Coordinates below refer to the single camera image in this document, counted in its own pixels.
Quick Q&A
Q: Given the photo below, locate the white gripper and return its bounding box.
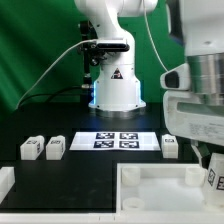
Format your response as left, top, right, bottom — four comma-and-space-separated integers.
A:
163, 90, 224, 167

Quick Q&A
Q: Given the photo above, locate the white square tabletop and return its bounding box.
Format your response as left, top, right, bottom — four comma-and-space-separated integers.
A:
116, 163, 224, 214

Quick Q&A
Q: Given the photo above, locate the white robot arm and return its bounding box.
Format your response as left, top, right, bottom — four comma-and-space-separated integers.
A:
74, 0, 224, 166

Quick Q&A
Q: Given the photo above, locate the white sheet with markers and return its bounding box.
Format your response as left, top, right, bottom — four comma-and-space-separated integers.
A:
70, 132, 160, 151

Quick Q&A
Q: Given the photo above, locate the white obstacle bar left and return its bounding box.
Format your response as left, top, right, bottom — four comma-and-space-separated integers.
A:
0, 167, 15, 204

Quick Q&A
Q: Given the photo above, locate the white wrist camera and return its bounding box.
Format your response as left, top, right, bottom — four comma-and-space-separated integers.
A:
160, 63, 191, 91

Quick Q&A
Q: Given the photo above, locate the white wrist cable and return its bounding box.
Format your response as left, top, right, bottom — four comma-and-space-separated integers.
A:
142, 0, 169, 73

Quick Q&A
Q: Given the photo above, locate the black camera on stand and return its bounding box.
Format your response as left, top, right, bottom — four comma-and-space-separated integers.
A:
77, 21, 130, 104

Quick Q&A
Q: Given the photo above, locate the white camera cable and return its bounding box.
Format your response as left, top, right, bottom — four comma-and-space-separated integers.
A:
14, 38, 98, 111

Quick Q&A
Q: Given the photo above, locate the black cable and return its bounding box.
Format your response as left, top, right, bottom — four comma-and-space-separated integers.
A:
18, 85, 84, 108

